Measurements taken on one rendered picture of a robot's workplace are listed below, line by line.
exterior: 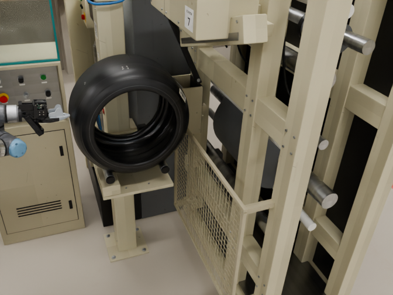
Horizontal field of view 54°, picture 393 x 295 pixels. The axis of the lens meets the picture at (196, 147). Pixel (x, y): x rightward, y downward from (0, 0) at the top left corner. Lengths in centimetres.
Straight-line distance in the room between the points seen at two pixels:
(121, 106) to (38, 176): 83
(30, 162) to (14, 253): 68
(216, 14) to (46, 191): 178
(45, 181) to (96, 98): 114
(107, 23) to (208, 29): 68
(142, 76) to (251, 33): 55
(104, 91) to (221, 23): 58
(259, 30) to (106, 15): 84
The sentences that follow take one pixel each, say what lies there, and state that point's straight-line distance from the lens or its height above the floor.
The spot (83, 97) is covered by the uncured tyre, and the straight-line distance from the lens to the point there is 175.
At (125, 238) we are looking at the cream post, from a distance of 275.
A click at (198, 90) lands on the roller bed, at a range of 219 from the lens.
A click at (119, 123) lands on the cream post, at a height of 100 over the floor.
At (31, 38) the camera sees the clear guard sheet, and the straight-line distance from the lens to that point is 236.
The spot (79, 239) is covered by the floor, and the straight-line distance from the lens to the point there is 297.
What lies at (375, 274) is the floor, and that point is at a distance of 300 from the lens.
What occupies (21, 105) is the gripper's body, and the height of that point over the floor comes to 131.
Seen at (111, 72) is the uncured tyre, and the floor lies 143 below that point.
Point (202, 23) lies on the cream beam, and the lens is 146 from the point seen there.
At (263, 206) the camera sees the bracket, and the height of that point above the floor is 98.
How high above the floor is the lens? 206
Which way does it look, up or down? 32 degrees down
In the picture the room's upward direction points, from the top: 3 degrees clockwise
